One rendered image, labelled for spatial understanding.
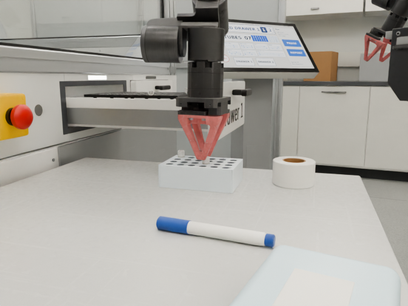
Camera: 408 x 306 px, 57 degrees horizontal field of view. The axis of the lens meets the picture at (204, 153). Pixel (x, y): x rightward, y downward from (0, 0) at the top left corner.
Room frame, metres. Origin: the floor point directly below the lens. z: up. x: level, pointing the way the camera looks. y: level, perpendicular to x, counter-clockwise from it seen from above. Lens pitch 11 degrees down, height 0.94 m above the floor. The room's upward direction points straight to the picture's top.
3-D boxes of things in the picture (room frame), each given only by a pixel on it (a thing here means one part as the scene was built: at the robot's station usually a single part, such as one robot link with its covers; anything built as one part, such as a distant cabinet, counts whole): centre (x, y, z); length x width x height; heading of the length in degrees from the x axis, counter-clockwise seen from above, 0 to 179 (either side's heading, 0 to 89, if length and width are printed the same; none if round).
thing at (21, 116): (0.60, 0.30, 0.88); 0.04 x 0.03 x 0.04; 164
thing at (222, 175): (0.62, 0.00, 0.78); 0.12 x 0.08 x 0.04; 73
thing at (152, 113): (0.90, 0.14, 0.86); 0.40 x 0.26 x 0.06; 74
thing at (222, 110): (0.61, 0.00, 0.85); 0.07 x 0.07 x 0.09; 74
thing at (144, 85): (1.24, 0.16, 0.87); 0.29 x 0.02 x 0.11; 164
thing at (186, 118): (0.60, 0.00, 0.85); 0.07 x 0.07 x 0.09; 74
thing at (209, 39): (0.61, 0.00, 0.99); 0.07 x 0.06 x 0.07; 82
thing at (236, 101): (0.84, -0.06, 0.87); 0.29 x 0.02 x 0.11; 164
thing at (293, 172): (0.62, -0.15, 0.78); 0.07 x 0.07 x 0.04
